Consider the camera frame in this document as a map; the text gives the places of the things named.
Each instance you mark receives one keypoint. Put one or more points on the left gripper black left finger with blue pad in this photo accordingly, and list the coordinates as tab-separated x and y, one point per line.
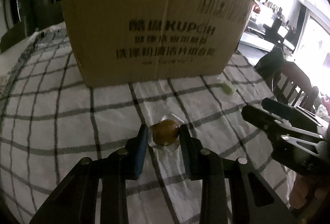
96	187

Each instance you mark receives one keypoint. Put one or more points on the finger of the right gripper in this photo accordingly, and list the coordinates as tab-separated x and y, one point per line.
282	136
292	113

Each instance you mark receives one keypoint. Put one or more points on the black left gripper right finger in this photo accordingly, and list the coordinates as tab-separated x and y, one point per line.
233	191

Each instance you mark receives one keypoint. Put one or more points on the round brown snack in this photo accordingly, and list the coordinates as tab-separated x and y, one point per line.
163	135

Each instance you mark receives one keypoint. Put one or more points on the wooden dining chair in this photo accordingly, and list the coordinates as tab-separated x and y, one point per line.
291	86

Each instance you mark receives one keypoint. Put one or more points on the dark jacket on chair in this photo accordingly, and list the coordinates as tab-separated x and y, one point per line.
270	63

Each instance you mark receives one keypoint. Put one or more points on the pale green wrapped snack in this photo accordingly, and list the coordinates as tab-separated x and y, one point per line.
226	88

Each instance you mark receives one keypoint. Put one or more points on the checkered white tablecloth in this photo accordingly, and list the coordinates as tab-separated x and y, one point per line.
50	119

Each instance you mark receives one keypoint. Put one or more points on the brown cardboard box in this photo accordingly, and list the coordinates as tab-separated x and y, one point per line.
128	41

